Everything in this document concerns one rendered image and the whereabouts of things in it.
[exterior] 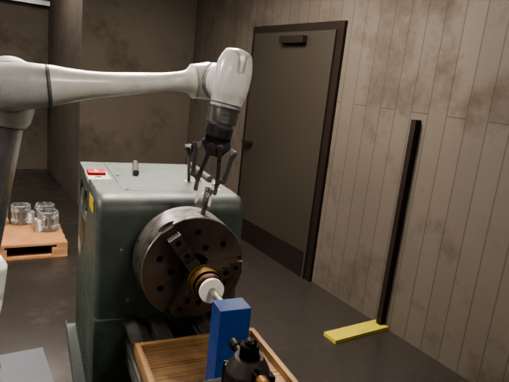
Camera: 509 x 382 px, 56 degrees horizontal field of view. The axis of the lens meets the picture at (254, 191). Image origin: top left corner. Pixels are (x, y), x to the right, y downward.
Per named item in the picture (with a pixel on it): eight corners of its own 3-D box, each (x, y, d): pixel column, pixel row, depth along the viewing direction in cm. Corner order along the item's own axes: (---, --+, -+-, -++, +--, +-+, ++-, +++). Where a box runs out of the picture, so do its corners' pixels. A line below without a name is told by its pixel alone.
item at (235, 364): (219, 361, 90) (220, 347, 89) (257, 355, 93) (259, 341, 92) (235, 387, 83) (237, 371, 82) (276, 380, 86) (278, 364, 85)
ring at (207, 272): (185, 261, 134) (195, 274, 126) (217, 259, 138) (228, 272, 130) (182, 292, 136) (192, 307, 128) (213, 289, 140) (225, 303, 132)
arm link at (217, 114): (242, 108, 131) (237, 129, 132) (240, 108, 140) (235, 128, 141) (210, 100, 130) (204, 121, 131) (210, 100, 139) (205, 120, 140)
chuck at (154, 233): (123, 301, 145) (148, 201, 140) (218, 307, 159) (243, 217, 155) (129, 314, 137) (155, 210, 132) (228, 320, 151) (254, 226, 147)
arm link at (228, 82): (250, 110, 133) (232, 106, 145) (264, 54, 131) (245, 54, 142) (214, 101, 128) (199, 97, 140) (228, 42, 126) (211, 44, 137)
